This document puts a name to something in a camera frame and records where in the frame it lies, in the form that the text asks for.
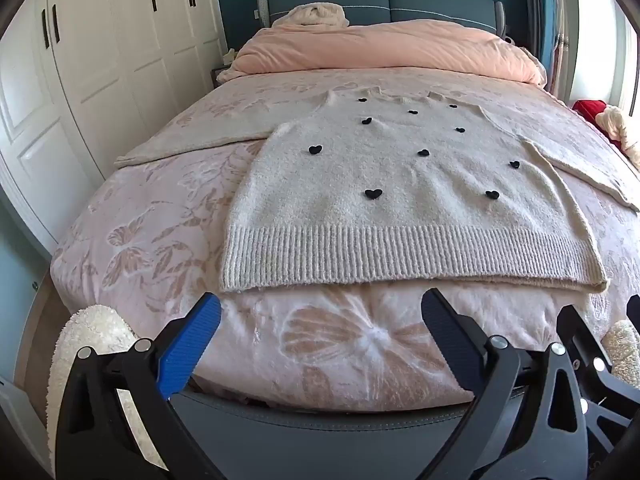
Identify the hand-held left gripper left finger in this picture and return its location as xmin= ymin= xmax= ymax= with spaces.
xmin=55 ymin=292 xmax=223 ymax=480

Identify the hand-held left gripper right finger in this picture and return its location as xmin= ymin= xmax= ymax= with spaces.
xmin=421 ymin=287 xmax=590 ymax=480

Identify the cream sweater with black hearts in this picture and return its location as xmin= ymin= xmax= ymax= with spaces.
xmin=114 ymin=85 xmax=640 ymax=295

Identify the pink butterfly blanket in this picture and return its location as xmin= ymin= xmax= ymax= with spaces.
xmin=50 ymin=67 xmax=640 ymax=413

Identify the dark nightstand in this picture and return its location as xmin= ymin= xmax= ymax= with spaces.
xmin=210 ymin=65 xmax=236 ymax=91

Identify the curtain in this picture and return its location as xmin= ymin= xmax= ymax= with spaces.
xmin=522 ymin=0 xmax=581 ymax=106

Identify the peach duvet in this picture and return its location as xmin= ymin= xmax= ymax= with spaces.
xmin=216 ymin=20 xmax=548 ymax=86

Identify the white wardrobe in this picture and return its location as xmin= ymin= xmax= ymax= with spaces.
xmin=0 ymin=0 xmax=226 ymax=256

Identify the cream plush throw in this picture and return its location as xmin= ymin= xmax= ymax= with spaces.
xmin=272 ymin=4 xmax=351 ymax=28

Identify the grey bed frame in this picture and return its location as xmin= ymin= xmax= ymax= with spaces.
xmin=170 ymin=390 xmax=481 ymax=480

